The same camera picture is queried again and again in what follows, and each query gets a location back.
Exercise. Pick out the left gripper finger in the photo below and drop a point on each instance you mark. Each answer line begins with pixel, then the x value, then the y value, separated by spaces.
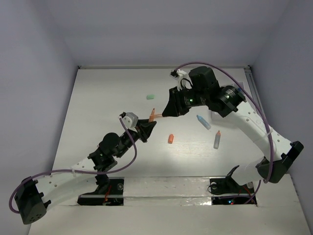
pixel 142 123
pixel 146 131

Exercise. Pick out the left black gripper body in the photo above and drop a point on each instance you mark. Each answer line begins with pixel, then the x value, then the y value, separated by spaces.
pixel 128 141

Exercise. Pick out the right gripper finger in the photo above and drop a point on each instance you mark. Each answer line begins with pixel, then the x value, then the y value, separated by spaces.
pixel 174 98
pixel 170 109

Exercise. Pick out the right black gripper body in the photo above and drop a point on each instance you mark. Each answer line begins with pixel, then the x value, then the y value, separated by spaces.
pixel 193 97

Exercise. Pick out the orange utility knife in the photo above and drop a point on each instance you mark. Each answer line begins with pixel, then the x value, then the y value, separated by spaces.
pixel 153 115

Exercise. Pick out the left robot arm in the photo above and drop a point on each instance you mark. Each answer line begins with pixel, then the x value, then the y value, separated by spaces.
pixel 37 194

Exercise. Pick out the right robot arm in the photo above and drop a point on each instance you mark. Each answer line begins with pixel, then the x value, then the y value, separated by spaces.
pixel 199 87

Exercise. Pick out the green eraser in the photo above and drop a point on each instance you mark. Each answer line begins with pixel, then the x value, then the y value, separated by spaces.
pixel 150 96

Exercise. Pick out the orange eraser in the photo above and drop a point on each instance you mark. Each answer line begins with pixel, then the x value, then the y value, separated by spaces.
pixel 170 138

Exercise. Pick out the white compartment organizer box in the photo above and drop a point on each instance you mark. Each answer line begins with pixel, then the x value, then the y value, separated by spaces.
pixel 216 116

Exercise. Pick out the orange cap grey marker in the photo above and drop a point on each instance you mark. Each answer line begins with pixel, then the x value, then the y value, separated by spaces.
pixel 217 140

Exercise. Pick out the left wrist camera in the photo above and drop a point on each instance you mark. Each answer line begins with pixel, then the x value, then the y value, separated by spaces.
pixel 129 119

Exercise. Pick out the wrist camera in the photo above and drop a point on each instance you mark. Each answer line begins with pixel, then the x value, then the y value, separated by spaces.
pixel 182 79
pixel 129 119

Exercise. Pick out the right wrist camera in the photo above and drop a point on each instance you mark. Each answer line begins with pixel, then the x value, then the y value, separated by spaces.
pixel 182 79

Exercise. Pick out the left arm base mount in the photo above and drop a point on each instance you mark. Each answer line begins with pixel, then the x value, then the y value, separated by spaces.
pixel 109 192

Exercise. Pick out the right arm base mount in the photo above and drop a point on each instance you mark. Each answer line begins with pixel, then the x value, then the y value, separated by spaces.
pixel 225 191

